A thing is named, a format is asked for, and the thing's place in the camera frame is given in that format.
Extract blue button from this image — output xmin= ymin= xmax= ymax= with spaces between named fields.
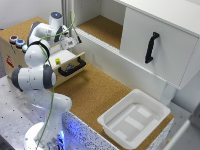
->
xmin=15 ymin=38 xmax=26 ymax=49

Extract black drawer handle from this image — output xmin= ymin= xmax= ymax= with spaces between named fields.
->
xmin=58 ymin=55 xmax=87 ymax=78

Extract green cable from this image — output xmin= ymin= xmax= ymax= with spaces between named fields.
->
xmin=34 ymin=9 xmax=83 ymax=150

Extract yellow block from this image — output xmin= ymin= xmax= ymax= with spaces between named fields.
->
xmin=54 ymin=58 xmax=62 ymax=66

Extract white plastic box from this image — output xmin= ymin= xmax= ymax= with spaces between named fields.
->
xmin=96 ymin=88 xmax=172 ymax=150

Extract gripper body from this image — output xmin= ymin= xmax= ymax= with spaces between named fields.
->
xmin=60 ymin=34 xmax=82 ymax=50

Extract white sliding door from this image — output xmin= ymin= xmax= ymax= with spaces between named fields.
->
xmin=119 ymin=6 xmax=200 ymax=90

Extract white cabinet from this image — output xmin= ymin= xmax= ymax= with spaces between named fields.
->
xmin=61 ymin=0 xmax=200 ymax=108

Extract red button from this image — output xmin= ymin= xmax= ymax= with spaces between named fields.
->
xmin=9 ymin=34 xmax=19 ymax=45

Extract wooden drawer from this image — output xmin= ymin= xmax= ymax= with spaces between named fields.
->
xmin=49 ymin=49 xmax=88 ymax=89

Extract black door handle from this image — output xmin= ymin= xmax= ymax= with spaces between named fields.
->
xmin=144 ymin=31 xmax=160 ymax=65

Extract green button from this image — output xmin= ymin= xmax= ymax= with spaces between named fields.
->
xmin=21 ymin=43 xmax=30 ymax=53

